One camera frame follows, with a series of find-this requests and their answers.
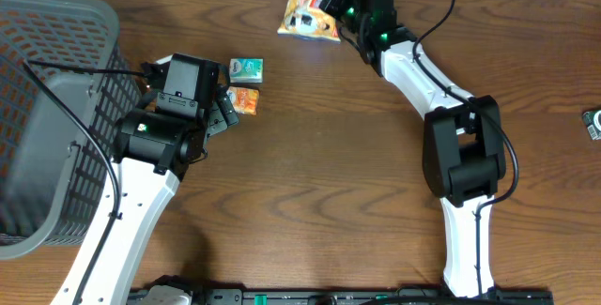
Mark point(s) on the teal silver small box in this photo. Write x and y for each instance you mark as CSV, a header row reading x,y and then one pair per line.
x,y
246,70

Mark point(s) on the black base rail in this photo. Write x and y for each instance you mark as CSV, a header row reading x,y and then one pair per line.
x,y
175,290

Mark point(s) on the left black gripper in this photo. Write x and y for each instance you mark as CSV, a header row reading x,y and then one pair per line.
x,y
223,113

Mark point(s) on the orange small box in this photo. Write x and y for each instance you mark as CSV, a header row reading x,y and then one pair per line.
x,y
244,100

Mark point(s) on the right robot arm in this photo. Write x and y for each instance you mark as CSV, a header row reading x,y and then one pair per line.
x,y
463,154

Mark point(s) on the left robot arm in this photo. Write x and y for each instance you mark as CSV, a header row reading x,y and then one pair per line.
x,y
156,142

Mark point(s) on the grey plastic mesh basket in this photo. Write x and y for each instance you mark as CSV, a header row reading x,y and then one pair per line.
x,y
64,84

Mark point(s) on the green Zam-Buk tin box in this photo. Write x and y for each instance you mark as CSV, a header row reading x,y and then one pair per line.
x,y
591,120

